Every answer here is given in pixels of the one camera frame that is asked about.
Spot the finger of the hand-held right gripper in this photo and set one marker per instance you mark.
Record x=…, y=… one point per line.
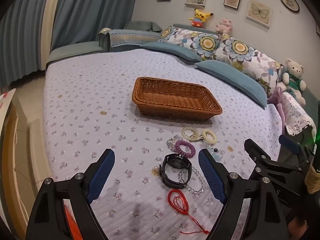
x=290, y=143
x=257, y=155

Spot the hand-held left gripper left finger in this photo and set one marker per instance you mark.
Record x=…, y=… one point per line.
x=101, y=175

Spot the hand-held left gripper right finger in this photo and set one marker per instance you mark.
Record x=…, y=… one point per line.
x=212, y=175

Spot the black wrist watch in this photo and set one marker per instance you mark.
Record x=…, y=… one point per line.
x=175, y=163

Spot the brown wicker basket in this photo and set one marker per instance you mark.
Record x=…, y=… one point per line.
x=175, y=100

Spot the floral quilted cover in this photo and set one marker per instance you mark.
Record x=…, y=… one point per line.
x=297, y=115

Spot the purple cloth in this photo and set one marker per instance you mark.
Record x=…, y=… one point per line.
x=277, y=100

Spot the orange cloth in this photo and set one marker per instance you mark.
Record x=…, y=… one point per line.
x=72, y=221

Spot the floral quilted bedspread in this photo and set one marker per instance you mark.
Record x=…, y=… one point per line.
x=87, y=105

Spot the white teddy bear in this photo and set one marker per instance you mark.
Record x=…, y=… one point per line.
x=293, y=67

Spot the blue flat pillow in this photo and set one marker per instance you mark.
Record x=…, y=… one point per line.
x=172, y=51
x=232, y=80

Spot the floral print pillow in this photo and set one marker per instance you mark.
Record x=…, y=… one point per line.
x=205, y=42
x=240, y=48

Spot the white printed booklet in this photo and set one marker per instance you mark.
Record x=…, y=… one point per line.
x=5, y=102

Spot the pink plush toy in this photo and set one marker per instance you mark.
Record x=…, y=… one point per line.
x=225, y=26

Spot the butterfly canvas picture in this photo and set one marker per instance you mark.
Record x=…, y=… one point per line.
x=258, y=13

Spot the striped blue folded blanket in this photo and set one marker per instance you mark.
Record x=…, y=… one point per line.
x=130, y=38

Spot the round framed picture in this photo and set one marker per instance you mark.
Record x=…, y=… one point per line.
x=289, y=2

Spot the teal bed headboard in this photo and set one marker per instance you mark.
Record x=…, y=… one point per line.
x=190, y=28

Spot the yellow plush toy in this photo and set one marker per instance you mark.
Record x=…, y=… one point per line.
x=200, y=17

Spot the grey-green folded cloth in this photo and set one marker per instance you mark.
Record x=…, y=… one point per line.
x=142, y=26

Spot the blue curtain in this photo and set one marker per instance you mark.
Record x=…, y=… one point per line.
x=22, y=30
x=92, y=10

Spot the cream curtain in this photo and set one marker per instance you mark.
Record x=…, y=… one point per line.
x=51, y=17

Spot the teal bed frame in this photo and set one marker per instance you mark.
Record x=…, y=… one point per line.
x=75, y=51

